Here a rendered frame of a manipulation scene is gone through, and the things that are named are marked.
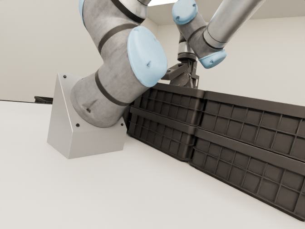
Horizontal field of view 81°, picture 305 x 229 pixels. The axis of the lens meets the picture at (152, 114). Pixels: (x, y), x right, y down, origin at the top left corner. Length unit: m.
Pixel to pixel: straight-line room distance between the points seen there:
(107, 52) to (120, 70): 0.05
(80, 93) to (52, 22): 3.33
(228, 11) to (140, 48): 0.23
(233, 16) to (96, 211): 0.47
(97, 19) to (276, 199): 0.55
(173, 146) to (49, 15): 3.41
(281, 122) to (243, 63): 3.83
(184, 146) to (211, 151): 0.09
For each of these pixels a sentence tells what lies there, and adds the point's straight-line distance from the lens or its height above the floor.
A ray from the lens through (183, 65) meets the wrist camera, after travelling 0.66.
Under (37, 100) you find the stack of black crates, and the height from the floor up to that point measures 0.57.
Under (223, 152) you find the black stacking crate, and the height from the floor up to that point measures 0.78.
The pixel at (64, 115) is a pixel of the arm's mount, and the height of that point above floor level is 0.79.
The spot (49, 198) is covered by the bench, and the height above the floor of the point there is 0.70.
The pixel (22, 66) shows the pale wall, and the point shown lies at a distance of 3.57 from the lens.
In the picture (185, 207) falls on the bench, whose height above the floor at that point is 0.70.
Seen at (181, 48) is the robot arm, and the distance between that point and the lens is 0.70.
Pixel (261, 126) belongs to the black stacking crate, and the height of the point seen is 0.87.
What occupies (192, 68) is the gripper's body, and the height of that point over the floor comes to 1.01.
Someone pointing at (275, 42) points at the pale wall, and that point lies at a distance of 4.33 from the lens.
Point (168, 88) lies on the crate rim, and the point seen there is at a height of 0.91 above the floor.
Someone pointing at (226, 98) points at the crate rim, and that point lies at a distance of 0.50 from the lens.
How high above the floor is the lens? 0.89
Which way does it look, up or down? 7 degrees down
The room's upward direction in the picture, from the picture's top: 12 degrees clockwise
